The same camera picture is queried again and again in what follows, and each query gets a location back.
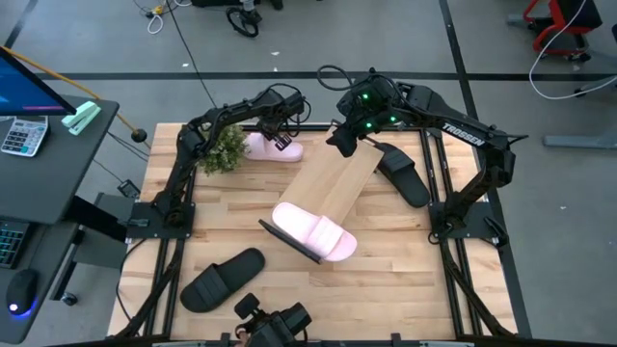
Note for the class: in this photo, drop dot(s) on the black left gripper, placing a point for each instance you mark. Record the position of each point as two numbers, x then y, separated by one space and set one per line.
284 110

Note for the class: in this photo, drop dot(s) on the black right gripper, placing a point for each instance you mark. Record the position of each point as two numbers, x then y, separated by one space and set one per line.
361 108

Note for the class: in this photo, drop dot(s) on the grey desk foot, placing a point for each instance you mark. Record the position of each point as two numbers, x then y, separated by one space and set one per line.
578 140

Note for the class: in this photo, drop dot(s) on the computer monitor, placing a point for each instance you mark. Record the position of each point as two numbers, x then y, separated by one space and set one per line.
24 91

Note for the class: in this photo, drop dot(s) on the black handheld camera rig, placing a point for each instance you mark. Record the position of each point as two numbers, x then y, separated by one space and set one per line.
275 323

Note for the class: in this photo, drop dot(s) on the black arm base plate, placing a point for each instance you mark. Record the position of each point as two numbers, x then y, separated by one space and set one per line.
144 221
474 219

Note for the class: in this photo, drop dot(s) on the black office desk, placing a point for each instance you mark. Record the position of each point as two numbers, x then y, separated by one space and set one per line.
43 183

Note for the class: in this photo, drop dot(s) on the black power adapter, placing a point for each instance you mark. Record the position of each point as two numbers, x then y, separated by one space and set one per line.
129 189

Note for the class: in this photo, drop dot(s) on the black computer mouse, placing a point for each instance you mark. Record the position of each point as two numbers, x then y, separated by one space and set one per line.
20 291

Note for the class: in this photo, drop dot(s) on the backlit black keyboard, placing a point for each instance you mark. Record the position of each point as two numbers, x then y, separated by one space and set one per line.
10 243

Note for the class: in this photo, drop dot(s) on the wooden shelf black metal frame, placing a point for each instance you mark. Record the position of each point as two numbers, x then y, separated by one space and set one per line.
332 178

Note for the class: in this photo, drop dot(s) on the grey desk calculator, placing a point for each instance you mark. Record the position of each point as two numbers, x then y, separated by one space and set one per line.
24 136

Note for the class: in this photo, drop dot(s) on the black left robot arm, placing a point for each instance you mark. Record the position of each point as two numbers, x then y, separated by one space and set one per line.
185 159

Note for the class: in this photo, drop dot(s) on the mint green stapler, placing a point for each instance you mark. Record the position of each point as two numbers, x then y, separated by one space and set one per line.
82 118

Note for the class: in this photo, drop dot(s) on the person's hand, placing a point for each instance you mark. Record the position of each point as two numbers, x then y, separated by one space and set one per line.
241 333

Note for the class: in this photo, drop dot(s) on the pink rubber slide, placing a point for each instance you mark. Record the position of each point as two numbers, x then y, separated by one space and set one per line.
270 152
313 231

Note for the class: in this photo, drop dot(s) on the red and black cart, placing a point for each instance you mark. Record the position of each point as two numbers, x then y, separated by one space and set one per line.
561 24

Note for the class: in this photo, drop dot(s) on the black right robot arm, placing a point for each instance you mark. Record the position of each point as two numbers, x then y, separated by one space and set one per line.
463 135

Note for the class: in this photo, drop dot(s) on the black rubber slide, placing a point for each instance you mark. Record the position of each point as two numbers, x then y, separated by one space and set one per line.
222 282
405 176

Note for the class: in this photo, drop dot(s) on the black aluminium table frame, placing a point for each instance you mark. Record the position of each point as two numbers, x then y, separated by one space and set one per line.
434 159

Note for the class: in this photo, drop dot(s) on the green potted plant black pot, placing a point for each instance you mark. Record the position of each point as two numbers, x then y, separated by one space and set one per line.
224 149

